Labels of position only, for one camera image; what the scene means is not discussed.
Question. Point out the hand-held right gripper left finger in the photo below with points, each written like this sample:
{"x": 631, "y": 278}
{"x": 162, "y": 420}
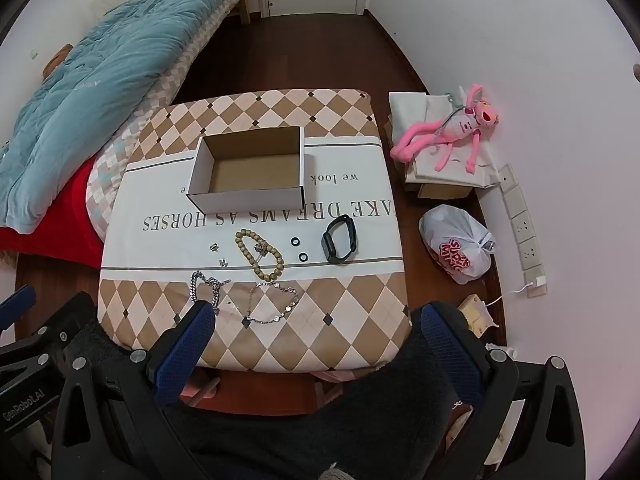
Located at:
{"x": 184, "y": 355}

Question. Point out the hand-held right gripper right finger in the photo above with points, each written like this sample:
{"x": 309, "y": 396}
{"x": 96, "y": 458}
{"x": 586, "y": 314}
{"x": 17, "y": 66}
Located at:
{"x": 450, "y": 355}

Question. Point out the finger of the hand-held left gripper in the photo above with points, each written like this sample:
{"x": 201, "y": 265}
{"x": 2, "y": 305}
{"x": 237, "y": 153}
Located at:
{"x": 70, "y": 317}
{"x": 17, "y": 304}

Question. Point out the small silver charm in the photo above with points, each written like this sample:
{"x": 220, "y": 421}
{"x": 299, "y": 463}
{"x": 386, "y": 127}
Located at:
{"x": 260, "y": 248}

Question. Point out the black smart band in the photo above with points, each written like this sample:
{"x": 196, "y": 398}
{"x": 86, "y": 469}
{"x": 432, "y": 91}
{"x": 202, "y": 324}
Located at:
{"x": 330, "y": 249}

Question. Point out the red blanket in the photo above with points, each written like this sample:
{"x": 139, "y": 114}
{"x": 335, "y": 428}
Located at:
{"x": 60, "y": 225}

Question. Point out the white plastic bag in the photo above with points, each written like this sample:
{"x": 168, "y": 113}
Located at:
{"x": 450, "y": 240}

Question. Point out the white power strip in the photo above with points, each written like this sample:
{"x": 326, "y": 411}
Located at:
{"x": 522, "y": 230}

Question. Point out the person's dark trousers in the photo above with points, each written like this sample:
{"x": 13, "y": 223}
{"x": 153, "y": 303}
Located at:
{"x": 320, "y": 435}

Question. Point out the pink plush toy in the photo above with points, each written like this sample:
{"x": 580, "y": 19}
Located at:
{"x": 457, "y": 127}

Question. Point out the blue quilt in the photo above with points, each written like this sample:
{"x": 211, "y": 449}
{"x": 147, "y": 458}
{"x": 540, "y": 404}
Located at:
{"x": 115, "y": 75}

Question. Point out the wooden headboard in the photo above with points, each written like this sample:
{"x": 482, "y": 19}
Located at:
{"x": 55, "y": 60}

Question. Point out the stack of white cloth bags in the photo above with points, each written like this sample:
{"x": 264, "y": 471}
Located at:
{"x": 410, "y": 107}

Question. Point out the wooden bed frame leg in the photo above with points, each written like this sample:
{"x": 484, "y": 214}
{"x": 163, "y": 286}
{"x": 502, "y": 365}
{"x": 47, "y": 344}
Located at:
{"x": 245, "y": 7}

